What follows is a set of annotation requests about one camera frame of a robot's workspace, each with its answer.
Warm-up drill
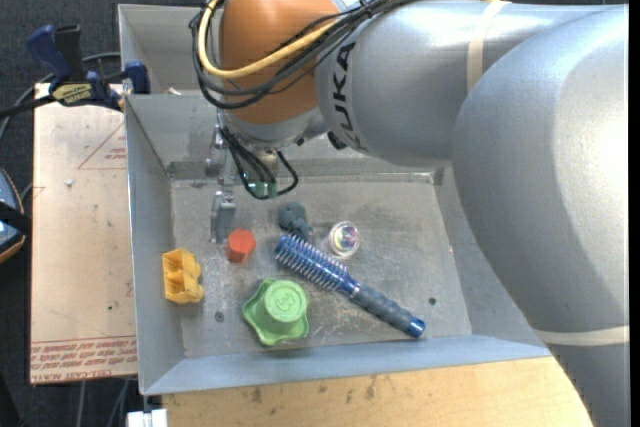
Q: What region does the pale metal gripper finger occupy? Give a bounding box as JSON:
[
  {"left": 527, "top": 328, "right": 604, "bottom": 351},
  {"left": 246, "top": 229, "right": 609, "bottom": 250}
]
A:
[
  {"left": 209, "top": 189, "right": 238, "bottom": 245},
  {"left": 203, "top": 123, "right": 227, "bottom": 180}
]

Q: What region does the red hexagonal block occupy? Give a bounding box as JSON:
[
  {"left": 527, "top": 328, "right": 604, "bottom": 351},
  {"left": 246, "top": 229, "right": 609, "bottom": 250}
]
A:
[{"left": 224, "top": 228, "right": 257, "bottom": 264}]

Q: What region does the dark grey-green toy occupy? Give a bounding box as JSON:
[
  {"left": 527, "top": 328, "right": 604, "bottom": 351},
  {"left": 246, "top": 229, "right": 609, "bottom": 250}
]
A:
[{"left": 277, "top": 201, "right": 316, "bottom": 242}]

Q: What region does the yellow plastic block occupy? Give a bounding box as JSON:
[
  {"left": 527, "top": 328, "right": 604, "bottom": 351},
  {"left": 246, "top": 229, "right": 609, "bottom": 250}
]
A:
[{"left": 161, "top": 247, "right": 205, "bottom": 305}]

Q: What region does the clear glass cup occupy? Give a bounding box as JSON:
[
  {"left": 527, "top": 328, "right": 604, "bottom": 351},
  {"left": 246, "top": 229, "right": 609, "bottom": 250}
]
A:
[{"left": 327, "top": 220, "right": 361, "bottom": 259}]

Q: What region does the blue round hairbrush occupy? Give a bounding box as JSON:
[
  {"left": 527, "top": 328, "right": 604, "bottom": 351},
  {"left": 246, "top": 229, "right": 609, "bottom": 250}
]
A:
[{"left": 273, "top": 233, "right": 427, "bottom": 340}]

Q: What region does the green star-shaped cup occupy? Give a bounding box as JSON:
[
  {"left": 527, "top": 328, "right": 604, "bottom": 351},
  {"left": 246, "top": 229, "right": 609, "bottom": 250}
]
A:
[{"left": 241, "top": 277, "right": 311, "bottom": 348}]

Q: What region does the brown cardboard board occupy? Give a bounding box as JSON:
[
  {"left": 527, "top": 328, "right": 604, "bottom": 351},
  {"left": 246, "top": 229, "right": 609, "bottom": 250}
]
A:
[{"left": 29, "top": 82, "right": 139, "bottom": 386}]

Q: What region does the grey metal bin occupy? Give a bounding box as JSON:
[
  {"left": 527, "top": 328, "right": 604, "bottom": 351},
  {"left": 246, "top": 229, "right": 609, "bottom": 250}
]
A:
[{"left": 117, "top": 3, "right": 554, "bottom": 397}]

